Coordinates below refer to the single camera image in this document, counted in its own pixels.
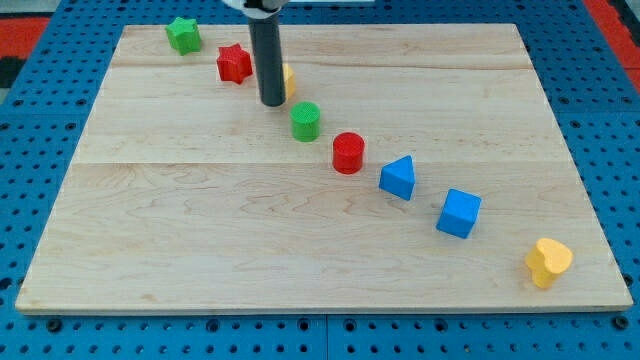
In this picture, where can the yellow heart block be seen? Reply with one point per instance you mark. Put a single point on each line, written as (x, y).
(547, 261)

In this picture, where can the red star block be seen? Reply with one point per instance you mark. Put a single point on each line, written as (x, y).
(234, 63)

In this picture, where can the green star block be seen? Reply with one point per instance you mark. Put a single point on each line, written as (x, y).
(183, 35)

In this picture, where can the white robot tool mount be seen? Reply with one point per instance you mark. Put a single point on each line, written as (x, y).
(260, 5)

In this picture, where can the light wooden board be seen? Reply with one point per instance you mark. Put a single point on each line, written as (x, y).
(187, 196)

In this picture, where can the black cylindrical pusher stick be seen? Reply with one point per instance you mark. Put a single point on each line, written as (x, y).
(266, 45)

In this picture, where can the yellow hexagon block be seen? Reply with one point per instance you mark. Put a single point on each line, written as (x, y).
(289, 81)

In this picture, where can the red cylinder block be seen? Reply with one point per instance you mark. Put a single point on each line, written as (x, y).
(348, 152)

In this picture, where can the blue cube block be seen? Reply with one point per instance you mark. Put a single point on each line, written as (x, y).
(459, 213)

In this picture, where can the green cylinder block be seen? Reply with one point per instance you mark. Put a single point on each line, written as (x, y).
(305, 121)

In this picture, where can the blue triangular prism block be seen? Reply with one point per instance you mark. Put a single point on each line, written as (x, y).
(398, 178)

